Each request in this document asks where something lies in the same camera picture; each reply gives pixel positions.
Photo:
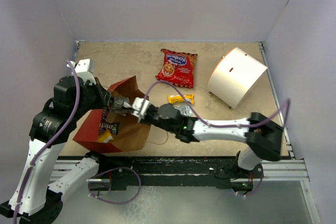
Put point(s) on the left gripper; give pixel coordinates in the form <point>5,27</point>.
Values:
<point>104,95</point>

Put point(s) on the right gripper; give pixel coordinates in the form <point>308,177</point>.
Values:
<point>144,119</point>

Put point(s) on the red paper bag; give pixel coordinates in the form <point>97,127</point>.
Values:
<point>131,139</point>

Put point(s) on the yellow snack bar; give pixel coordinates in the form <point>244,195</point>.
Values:
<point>181,98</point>

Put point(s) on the silver blister pack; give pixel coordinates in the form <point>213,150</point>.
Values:
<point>185,110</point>
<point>121,106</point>

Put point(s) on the red cookie snack packet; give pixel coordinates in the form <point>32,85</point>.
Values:
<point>178,68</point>

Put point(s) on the white cylindrical appliance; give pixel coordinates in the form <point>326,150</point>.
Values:
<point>234,76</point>

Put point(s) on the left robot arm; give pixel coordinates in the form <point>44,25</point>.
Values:
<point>35,199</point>

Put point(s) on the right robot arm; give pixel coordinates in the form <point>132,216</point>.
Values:
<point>262,136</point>

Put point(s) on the yellow snack in bag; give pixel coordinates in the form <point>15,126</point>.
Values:
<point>105,137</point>

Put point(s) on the purple candy packet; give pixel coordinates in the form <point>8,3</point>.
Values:
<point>113,128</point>

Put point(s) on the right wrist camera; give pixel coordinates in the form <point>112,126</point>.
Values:
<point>140,106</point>

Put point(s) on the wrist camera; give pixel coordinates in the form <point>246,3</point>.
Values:
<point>140,106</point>
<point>84,69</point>

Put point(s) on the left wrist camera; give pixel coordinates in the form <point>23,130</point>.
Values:
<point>84,69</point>

